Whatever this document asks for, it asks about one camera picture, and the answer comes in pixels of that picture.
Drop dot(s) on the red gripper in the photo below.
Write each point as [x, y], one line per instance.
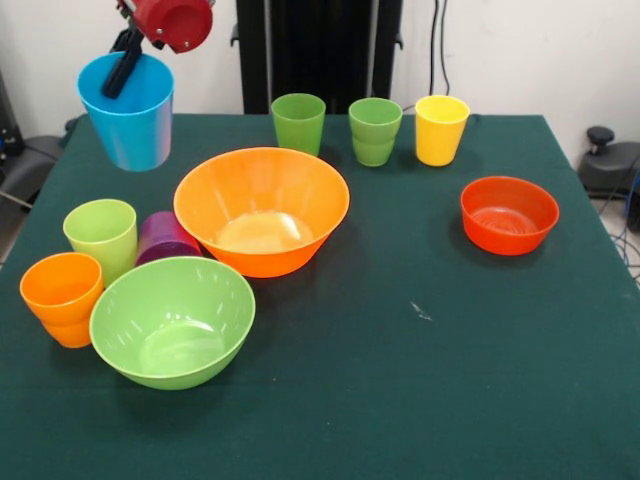
[175, 25]

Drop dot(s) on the yellow cup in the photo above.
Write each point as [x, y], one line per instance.
[440, 145]

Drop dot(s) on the black equipment box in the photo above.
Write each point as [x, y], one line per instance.
[7, 130]

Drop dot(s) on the orange cup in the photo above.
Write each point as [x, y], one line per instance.
[70, 335]
[55, 285]

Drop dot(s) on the blue cup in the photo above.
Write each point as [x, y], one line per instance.
[135, 140]

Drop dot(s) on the purple cup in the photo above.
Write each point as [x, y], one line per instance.
[160, 240]

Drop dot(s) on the large orange bowl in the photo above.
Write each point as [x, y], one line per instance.
[310, 240]

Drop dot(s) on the dark green tablecloth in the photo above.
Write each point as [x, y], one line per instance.
[400, 350]

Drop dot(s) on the large green bowl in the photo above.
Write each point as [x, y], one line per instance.
[170, 360]

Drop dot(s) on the lime green cup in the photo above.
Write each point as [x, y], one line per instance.
[105, 245]

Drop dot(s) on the red bowl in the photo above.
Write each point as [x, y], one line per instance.
[510, 240]

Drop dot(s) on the grey black device base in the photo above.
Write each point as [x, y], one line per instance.
[30, 160]
[610, 170]

